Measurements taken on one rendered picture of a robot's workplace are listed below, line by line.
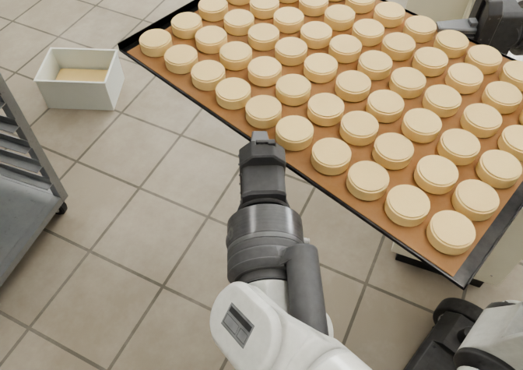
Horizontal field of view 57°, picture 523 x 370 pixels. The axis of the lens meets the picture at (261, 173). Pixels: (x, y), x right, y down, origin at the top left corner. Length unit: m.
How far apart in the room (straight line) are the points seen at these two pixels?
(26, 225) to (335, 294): 1.02
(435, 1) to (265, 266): 1.42
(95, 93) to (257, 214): 1.68
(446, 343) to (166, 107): 1.42
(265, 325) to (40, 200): 1.41
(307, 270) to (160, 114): 1.71
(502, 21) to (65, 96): 1.76
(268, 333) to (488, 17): 0.61
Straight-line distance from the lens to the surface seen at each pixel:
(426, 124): 0.67
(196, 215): 1.78
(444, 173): 0.63
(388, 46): 0.78
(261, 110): 0.66
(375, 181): 0.59
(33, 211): 1.76
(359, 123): 0.65
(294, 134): 0.63
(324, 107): 0.67
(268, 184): 0.55
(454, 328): 1.44
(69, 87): 2.17
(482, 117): 0.71
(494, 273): 1.63
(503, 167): 0.66
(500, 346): 0.93
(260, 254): 0.50
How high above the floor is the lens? 1.48
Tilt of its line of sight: 52 degrees down
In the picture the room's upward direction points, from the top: straight up
